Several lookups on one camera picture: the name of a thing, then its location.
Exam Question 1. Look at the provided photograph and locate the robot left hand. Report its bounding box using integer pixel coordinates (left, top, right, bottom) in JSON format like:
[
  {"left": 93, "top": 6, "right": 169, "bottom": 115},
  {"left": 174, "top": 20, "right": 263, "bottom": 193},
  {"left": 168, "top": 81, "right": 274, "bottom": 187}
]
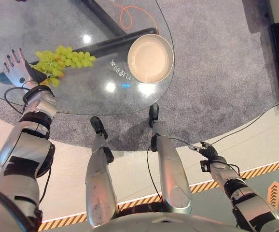
[{"left": 3, "top": 48, "right": 48, "bottom": 87}]

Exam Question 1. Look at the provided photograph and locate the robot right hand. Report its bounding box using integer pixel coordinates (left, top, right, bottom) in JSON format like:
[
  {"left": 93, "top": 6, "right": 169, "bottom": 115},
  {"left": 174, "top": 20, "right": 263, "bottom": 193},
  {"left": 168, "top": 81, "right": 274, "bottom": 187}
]
[{"left": 188, "top": 141, "right": 219, "bottom": 160}]

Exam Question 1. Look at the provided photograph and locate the beige round plate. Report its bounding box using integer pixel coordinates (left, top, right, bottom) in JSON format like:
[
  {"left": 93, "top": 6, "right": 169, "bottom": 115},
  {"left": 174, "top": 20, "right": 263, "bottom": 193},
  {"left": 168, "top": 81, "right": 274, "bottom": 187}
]
[{"left": 127, "top": 34, "right": 175, "bottom": 84}]

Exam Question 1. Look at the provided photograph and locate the green grape bunch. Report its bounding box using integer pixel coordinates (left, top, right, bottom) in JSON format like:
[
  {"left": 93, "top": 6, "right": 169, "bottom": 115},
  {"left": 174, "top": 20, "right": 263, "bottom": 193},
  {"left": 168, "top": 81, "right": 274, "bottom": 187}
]
[{"left": 29, "top": 45, "right": 97, "bottom": 88}]

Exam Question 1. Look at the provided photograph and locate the robot right leg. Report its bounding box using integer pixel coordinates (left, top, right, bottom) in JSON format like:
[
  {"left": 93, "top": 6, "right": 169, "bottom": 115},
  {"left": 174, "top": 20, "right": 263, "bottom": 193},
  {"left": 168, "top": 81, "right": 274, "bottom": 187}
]
[{"left": 148, "top": 103, "right": 193, "bottom": 216}]

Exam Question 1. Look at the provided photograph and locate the robot leg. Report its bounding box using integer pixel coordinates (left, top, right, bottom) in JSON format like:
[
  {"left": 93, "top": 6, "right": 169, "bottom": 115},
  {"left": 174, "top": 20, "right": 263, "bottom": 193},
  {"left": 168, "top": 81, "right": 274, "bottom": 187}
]
[
  {"left": 148, "top": 103, "right": 193, "bottom": 216},
  {"left": 84, "top": 116, "right": 120, "bottom": 228}
]

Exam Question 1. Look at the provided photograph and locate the yellow black hazard tape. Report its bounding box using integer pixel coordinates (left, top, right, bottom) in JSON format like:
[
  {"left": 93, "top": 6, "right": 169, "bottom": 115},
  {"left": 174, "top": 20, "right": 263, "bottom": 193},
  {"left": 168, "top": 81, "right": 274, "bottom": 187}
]
[{"left": 38, "top": 157, "right": 279, "bottom": 232}]

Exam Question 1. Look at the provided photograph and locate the orange arrow floor sticker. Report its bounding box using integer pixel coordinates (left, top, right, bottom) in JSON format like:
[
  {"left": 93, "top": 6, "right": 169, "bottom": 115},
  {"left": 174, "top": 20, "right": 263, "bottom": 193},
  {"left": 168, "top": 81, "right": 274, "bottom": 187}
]
[{"left": 266, "top": 180, "right": 279, "bottom": 211}]

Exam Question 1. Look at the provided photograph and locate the grey round carpet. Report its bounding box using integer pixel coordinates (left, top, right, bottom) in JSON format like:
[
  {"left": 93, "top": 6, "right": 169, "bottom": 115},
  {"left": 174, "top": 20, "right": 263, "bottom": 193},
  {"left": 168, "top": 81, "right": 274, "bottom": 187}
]
[{"left": 0, "top": 0, "right": 279, "bottom": 152}]

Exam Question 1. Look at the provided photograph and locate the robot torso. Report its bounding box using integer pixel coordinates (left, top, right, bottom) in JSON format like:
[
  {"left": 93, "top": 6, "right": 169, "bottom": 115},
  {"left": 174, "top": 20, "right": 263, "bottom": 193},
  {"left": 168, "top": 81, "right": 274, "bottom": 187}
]
[{"left": 91, "top": 212, "right": 279, "bottom": 232}]

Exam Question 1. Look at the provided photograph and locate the black table base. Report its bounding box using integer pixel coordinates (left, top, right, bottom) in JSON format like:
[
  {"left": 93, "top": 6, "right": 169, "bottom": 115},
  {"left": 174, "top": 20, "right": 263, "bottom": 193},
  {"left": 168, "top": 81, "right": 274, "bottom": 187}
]
[{"left": 29, "top": 0, "right": 157, "bottom": 66}]

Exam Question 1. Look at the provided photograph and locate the robot left leg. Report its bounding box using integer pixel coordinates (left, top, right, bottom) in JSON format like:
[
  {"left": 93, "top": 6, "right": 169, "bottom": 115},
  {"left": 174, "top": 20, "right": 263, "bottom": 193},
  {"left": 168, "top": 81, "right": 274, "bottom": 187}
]
[{"left": 84, "top": 116, "right": 120, "bottom": 228}]

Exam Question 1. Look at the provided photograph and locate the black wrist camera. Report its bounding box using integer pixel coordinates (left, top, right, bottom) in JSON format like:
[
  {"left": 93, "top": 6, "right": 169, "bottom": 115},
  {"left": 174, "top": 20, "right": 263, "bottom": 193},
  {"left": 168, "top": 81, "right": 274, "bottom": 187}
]
[{"left": 200, "top": 159, "right": 211, "bottom": 173}]

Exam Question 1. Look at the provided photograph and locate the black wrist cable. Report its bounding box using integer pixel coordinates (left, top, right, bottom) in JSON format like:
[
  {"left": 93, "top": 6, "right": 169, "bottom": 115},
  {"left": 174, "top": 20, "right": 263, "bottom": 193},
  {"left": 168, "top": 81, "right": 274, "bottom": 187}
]
[{"left": 3, "top": 86, "right": 35, "bottom": 115}]

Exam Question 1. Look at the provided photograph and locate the black floor cable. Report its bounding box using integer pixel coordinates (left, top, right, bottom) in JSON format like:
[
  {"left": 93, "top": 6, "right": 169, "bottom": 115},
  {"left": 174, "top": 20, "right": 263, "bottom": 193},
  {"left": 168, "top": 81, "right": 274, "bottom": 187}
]
[{"left": 211, "top": 103, "right": 279, "bottom": 144}]

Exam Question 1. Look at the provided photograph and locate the black leg cable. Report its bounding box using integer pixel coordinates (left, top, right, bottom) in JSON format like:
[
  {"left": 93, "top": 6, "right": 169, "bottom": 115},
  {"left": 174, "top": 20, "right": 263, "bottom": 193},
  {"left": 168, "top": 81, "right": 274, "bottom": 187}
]
[{"left": 146, "top": 136, "right": 203, "bottom": 202}]

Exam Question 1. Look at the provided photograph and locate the orange cable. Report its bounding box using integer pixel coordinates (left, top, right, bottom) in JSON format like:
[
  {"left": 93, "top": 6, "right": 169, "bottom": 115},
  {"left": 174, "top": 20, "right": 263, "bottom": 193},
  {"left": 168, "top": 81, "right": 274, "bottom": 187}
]
[{"left": 119, "top": 4, "right": 160, "bottom": 35}]

